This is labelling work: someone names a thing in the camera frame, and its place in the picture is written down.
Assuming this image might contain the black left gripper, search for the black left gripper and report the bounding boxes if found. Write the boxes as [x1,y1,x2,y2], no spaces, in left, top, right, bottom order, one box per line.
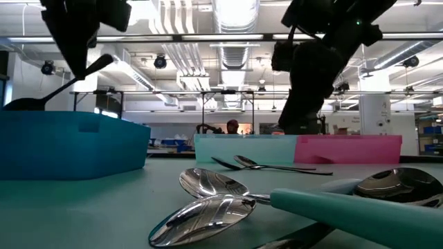
[39,0,133,80]

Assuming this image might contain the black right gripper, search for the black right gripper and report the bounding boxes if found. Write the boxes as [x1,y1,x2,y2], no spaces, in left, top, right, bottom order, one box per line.
[271,34,350,134]

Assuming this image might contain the translucent teal plastic bin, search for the translucent teal plastic bin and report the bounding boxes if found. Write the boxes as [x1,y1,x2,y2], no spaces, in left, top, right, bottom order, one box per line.
[194,133,298,165]

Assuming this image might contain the black-handled steel spoon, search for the black-handled steel spoon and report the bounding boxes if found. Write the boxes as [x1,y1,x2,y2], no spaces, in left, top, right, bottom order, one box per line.
[254,167,443,249]
[210,156,317,172]
[234,154,334,176]
[2,53,115,112]

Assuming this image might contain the blue plastic bin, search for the blue plastic bin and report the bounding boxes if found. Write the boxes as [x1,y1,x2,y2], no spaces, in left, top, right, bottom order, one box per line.
[0,110,152,181]

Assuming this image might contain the pale blue handled spoon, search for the pale blue handled spoon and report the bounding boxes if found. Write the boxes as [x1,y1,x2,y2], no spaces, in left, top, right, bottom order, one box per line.
[148,178,363,249]

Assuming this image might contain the pink plastic bin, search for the pink plastic bin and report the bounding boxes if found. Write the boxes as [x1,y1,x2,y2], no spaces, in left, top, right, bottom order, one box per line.
[294,134,403,165]

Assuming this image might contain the white column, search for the white column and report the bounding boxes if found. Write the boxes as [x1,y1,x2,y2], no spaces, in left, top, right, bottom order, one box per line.
[359,93,392,136]

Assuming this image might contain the person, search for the person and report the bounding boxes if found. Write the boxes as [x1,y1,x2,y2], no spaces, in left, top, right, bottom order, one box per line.
[226,119,240,135]

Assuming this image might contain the black overhead rig crossbar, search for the black overhead rig crossbar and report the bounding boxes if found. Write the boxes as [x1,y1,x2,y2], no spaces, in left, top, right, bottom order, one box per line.
[0,33,443,44]

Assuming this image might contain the white ceiling pipes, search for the white ceiling pipes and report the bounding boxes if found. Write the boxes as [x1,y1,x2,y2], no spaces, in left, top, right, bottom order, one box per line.
[148,0,212,91]

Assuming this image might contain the storage shelving rack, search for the storage shelving rack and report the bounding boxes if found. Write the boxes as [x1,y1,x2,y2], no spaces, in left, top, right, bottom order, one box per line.
[415,112,443,156]

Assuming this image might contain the blue storage crate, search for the blue storage crate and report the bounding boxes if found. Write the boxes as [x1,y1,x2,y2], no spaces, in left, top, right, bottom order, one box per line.
[149,138,195,154]

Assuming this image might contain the green table mat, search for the green table mat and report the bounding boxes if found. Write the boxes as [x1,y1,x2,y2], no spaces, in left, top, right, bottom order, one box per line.
[0,157,443,249]

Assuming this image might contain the white rectangular ceiling duct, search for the white rectangular ceiling duct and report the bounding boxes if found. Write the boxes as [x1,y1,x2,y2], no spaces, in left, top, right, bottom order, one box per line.
[100,51,179,107]

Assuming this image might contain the silver ventilation duct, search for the silver ventilation duct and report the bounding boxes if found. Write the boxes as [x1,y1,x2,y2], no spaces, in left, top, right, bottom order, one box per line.
[213,0,261,109]

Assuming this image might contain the black metal table frame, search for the black metal table frame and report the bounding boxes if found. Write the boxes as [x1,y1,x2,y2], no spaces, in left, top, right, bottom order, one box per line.
[69,89,256,136]

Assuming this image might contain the silver round ceiling duct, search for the silver round ceiling duct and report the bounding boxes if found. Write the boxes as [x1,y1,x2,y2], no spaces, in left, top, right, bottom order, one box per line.
[359,39,443,79]

